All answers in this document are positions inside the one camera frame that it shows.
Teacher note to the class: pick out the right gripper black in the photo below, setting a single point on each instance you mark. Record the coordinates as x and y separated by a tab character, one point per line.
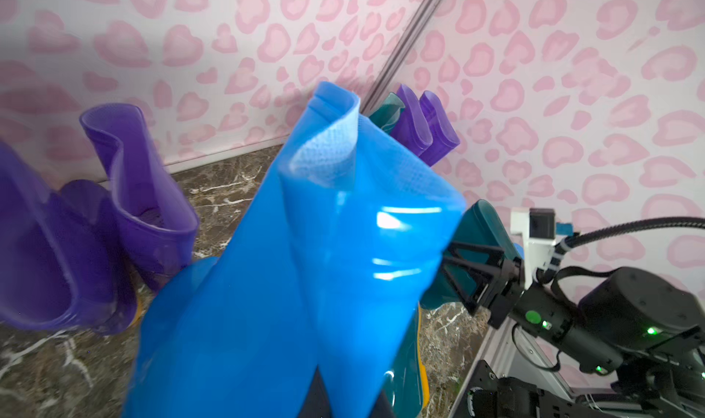
588	332

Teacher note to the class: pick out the teal rain boot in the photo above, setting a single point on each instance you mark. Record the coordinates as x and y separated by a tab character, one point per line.
386	116
480	226

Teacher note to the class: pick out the purple rain boot small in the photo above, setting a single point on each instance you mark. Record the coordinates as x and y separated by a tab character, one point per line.
445	139
412	129

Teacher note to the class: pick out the large teal boot yellow sole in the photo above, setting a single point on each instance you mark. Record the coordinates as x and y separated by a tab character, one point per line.
406	383

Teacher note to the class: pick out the blue rain boot yellow sole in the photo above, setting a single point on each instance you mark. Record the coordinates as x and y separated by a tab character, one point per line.
320	279

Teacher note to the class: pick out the large purple boot back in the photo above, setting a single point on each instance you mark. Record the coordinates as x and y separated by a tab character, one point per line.
157	224

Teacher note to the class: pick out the large purple boot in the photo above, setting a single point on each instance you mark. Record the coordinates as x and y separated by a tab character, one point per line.
157	224
62	265

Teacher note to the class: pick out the large purple boot front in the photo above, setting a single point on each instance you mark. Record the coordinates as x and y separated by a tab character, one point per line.
62	265

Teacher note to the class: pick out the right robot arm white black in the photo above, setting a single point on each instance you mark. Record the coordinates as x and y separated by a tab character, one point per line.
627	322

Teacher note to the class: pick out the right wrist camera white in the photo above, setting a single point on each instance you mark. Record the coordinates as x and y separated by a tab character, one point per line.
540	234

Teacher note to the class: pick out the right aluminium frame post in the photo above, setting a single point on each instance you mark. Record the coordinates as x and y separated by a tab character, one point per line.
410	36

